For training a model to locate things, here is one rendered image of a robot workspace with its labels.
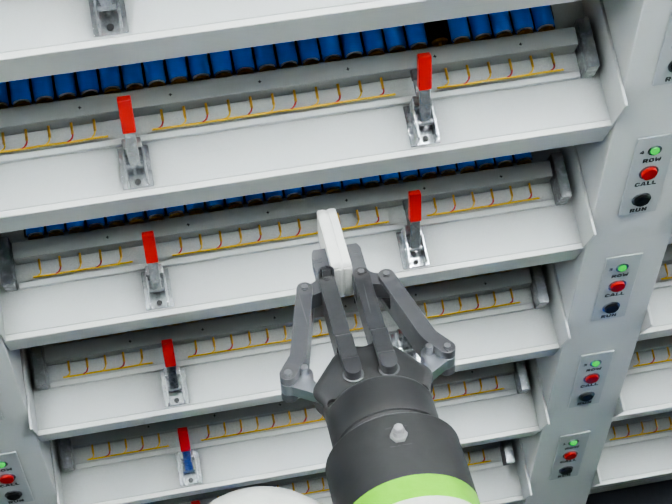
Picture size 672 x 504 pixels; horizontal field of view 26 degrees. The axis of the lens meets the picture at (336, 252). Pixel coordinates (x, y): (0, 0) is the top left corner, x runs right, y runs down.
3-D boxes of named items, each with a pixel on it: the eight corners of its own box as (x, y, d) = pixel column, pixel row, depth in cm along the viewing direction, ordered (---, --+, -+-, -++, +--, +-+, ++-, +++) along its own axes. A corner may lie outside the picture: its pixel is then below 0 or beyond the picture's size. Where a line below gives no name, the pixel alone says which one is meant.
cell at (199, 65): (199, 17, 136) (211, 81, 135) (180, 20, 136) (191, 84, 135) (199, 9, 135) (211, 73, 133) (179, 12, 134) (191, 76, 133)
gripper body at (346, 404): (331, 498, 100) (307, 398, 106) (452, 476, 100) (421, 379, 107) (326, 426, 94) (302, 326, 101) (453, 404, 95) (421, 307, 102)
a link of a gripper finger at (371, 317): (378, 368, 100) (399, 365, 101) (351, 260, 109) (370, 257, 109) (379, 406, 103) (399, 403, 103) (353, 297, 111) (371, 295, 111)
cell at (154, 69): (156, 23, 136) (167, 87, 134) (136, 26, 136) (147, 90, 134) (155, 15, 134) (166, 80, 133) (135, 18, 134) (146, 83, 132)
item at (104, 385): (553, 355, 173) (579, 330, 160) (41, 442, 166) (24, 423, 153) (517, 194, 178) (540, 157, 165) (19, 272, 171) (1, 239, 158)
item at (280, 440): (535, 435, 189) (557, 418, 176) (67, 517, 182) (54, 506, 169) (502, 285, 194) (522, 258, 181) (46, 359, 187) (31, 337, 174)
